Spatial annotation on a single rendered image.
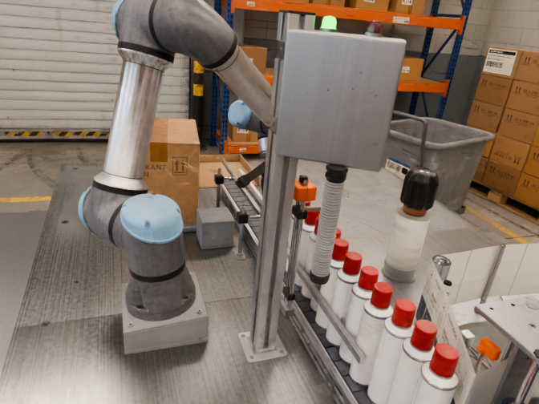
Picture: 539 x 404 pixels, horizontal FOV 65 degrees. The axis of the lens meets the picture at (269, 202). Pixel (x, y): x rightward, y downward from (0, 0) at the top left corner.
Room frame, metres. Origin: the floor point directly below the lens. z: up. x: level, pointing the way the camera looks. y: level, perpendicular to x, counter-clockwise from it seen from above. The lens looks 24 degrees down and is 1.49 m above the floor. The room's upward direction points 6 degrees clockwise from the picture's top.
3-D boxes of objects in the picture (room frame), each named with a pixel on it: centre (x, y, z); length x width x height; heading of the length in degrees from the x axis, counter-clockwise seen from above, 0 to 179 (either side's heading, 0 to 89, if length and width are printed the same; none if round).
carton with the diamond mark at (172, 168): (1.34, 0.38, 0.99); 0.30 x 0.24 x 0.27; 14
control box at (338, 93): (0.69, -0.09, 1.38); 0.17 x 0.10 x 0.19; 76
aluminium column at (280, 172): (0.73, -0.01, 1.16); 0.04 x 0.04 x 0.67; 21
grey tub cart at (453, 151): (3.21, -1.16, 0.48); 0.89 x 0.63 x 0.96; 129
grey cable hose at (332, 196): (0.63, -0.10, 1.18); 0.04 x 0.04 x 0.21
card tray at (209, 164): (1.75, 0.23, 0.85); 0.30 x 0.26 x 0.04; 21
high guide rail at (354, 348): (1.08, 0.01, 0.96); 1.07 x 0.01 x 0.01; 21
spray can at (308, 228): (0.91, -0.10, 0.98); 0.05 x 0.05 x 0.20
